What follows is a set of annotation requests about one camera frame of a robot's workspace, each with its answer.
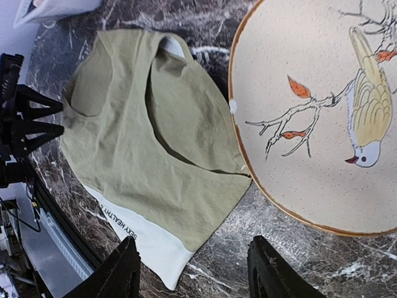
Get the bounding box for beige bird pattern plate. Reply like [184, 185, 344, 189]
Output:
[229, 1, 396, 237]

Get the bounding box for white plastic laundry basket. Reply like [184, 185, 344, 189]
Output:
[14, 0, 102, 28]

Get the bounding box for white slotted cable duct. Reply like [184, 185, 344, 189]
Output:
[42, 213, 94, 280]

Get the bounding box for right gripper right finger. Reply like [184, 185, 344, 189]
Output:
[248, 235, 325, 298]

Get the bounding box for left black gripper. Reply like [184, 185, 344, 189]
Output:
[1, 53, 64, 188]

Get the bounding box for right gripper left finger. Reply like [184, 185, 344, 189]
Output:
[73, 237, 140, 298]

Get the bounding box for black front rail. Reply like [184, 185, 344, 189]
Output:
[27, 163, 103, 269]

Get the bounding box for olive green underwear white waistband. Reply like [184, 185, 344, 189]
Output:
[60, 29, 251, 290]

